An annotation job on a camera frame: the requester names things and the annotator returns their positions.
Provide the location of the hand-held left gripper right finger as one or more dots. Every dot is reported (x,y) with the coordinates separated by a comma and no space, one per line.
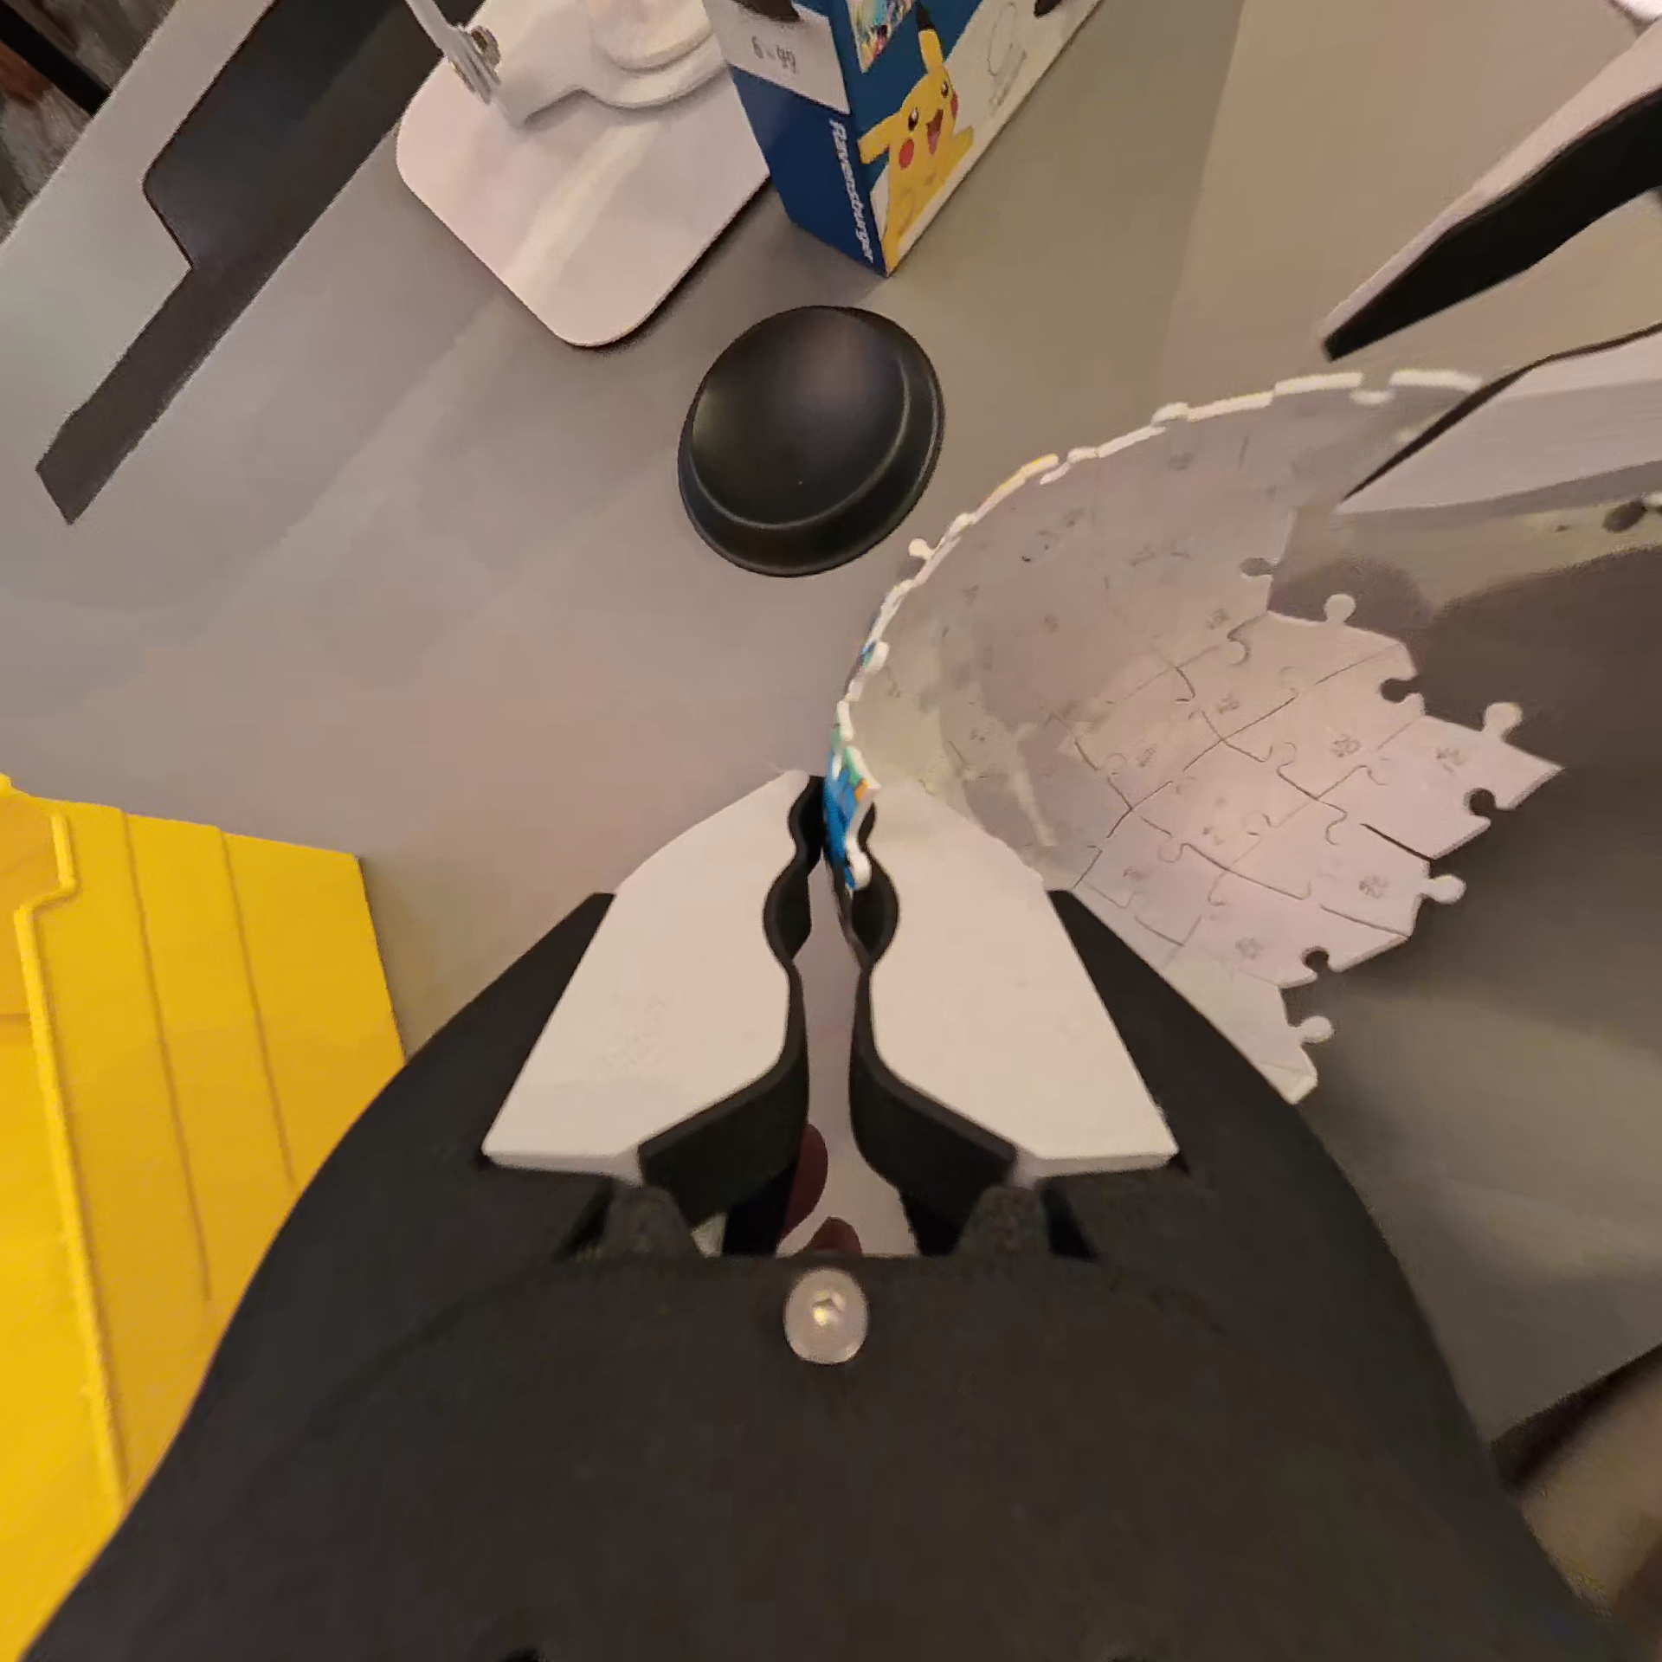
(1014,1026)

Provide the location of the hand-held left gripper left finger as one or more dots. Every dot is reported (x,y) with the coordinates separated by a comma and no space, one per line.
(650,1014)

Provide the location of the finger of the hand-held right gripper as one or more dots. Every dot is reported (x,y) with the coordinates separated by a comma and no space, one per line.
(1558,183)
(1558,442)

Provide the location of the partly built puzzle ball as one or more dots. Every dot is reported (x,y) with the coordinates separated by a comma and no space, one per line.
(1169,727)

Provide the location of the black round ball stand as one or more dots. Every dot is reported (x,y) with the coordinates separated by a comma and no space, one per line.
(812,442)

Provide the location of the blue puzzle box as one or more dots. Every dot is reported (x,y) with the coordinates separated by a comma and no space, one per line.
(898,129)

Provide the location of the yellow plastic tray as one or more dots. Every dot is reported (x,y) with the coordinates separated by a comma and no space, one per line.
(169,1039)

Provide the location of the person's beige trousers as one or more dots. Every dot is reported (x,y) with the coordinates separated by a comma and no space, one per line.
(1598,1492)

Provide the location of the white stand base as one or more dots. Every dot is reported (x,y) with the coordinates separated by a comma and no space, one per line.
(585,195)

